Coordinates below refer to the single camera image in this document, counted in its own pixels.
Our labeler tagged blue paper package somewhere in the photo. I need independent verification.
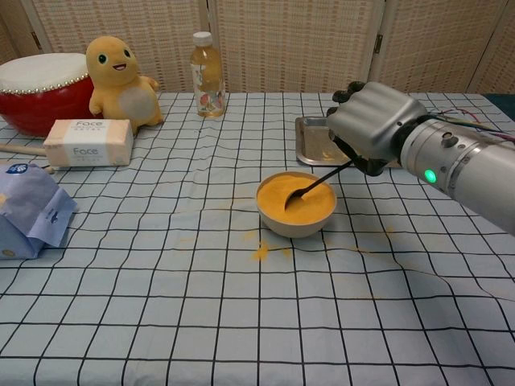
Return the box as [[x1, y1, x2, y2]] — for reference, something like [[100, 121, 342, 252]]
[[0, 161, 78, 261]]

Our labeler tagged orange-yellow powder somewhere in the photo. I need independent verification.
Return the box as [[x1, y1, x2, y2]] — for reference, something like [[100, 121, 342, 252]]
[[257, 171, 336, 225]]

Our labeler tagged wooden drumstick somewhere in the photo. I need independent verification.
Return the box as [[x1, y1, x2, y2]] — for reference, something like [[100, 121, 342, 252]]
[[0, 142, 56, 175]]

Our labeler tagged blue checked tablecloth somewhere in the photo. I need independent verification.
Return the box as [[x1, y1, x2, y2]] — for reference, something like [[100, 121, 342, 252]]
[[0, 91, 515, 386]]

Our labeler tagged pink Face tissue pack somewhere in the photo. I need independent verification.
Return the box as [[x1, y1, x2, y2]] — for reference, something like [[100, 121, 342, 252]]
[[42, 118, 134, 168]]

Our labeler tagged silver metal tray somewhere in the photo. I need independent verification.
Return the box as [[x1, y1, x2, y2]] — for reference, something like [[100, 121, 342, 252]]
[[295, 116, 403, 166]]

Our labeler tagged black spoon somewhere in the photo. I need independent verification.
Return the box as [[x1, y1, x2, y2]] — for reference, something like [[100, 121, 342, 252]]
[[284, 160, 356, 211]]

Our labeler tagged bowl of orange powder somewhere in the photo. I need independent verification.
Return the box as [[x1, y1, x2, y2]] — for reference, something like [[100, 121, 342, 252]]
[[256, 171, 336, 239]]

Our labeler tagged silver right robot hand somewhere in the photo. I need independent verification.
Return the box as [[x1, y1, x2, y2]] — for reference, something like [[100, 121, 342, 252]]
[[326, 80, 428, 177]]

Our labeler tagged red drum with white skin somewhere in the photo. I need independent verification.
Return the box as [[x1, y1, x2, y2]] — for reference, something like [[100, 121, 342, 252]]
[[0, 52, 95, 138]]

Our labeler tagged clear plastic drink bottle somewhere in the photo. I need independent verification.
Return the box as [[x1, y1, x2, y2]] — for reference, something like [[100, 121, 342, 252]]
[[190, 31, 225, 119]]

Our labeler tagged woven folding screen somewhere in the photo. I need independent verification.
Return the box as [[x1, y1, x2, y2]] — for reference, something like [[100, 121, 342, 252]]
[[0, 0, 515, 94]]

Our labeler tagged yellow plush dinosaur toy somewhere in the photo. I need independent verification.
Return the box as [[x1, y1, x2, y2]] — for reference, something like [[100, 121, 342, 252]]
[[85, 35, 165, 133]]

